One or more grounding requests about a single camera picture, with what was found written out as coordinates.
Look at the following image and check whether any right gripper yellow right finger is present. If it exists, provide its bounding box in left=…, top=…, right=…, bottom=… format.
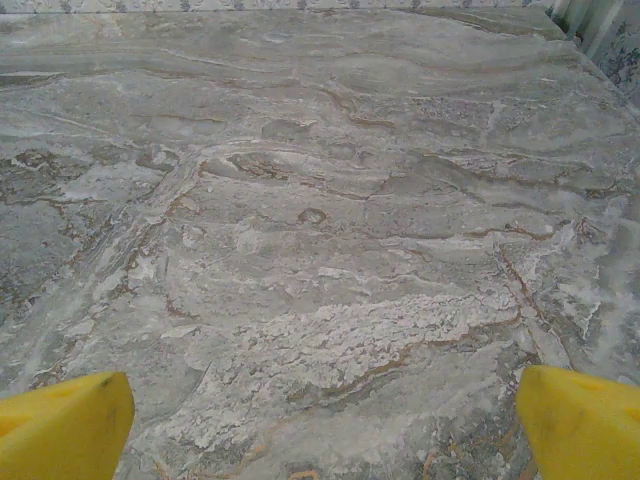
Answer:
left=515, top=364, right=640, bottom=480

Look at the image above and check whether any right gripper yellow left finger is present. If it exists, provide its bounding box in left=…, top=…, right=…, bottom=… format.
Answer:
left=0, top=370, right=136, bottom=480

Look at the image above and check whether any aluminium corner frame post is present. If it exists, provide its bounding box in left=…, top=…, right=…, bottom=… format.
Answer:
left=549, top=0, right=626, bottom=61

